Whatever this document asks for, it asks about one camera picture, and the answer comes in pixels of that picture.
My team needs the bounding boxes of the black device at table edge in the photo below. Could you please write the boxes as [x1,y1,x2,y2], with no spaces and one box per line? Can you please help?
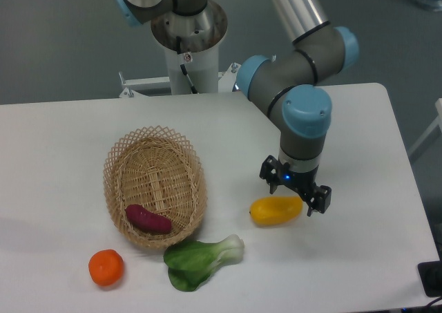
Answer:
[417,260,441,297]

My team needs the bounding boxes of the white metal base frame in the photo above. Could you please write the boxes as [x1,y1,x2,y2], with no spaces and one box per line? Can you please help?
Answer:
[118,62,241,98]

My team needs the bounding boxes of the woven wicker basket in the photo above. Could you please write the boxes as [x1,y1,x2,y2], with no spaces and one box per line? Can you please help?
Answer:
[104,126,207,249]

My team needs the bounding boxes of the black cable on pedestal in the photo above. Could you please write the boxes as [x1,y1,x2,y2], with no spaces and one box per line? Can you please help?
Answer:
[175,36,199,95]

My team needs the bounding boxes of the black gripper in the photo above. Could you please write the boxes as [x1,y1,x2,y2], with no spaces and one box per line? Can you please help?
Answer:
[259,155,332,217]

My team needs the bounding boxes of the white frame at right edge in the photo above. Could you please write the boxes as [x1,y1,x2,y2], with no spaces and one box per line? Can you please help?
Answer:
[407,98,441,164]

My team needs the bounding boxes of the yellow mango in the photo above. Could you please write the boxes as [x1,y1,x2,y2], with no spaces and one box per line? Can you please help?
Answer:
[249,196,303,226]

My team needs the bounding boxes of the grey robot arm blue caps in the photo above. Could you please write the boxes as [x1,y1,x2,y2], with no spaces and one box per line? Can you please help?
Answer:
[115,0,359,213]

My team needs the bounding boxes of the purple sweet potato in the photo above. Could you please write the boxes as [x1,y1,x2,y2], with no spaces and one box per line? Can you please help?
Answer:
[125,205,172,234]

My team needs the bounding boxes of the orange tangerine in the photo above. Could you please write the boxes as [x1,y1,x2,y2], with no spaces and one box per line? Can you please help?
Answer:
[88,249,124,287]

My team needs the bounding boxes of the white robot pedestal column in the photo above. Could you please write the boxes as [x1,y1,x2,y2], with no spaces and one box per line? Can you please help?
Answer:
[151,0,228,95]

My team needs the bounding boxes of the green bok choy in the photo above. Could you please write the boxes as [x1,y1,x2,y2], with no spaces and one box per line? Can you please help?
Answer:
[163,234,245,292]

